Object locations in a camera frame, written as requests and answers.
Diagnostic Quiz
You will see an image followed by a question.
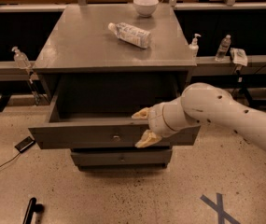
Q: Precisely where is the crumpled white packet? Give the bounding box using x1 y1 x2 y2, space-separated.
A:
230 48 248 66

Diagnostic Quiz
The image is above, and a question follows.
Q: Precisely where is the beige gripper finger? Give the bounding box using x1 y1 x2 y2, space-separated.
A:
135 130 162 148
132 107 150 119

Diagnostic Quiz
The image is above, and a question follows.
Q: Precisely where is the white ceramic bowl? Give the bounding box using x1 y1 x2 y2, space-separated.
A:
133 0 159 17

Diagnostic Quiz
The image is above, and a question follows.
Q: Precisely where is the clear pump bottle left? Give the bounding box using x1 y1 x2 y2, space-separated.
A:
12 47 31 69

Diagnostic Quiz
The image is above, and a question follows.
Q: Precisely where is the grey drawer cabinet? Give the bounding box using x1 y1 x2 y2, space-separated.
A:
32 3 197 173

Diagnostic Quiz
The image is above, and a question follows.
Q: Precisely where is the black handle object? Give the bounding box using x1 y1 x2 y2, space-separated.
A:
22 197 45 224

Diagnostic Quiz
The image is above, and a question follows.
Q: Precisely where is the grey drawer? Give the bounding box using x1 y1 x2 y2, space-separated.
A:
28 91 202 150
71 148 172 167

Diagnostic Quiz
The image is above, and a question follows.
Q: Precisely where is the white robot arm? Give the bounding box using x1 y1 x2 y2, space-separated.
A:
132 83 266 151

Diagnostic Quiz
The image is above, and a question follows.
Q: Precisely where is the grey bottom drawer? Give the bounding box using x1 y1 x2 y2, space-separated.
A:
71 148 172 167

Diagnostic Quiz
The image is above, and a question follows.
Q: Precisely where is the grey top drawer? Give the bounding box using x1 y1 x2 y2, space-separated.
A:
28 91 202 150

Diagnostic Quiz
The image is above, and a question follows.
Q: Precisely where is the lying plastic water bottle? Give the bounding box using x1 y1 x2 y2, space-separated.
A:
108 22 151 49

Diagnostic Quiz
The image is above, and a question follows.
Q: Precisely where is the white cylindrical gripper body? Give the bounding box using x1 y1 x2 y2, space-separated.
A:
147 98 199 138

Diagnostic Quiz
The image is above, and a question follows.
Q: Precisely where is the white pump sanitizer bottle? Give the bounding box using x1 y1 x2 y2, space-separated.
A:
189 34 200 58

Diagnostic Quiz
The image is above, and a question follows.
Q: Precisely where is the black power adapter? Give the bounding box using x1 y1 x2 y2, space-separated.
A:
15 136 35 153

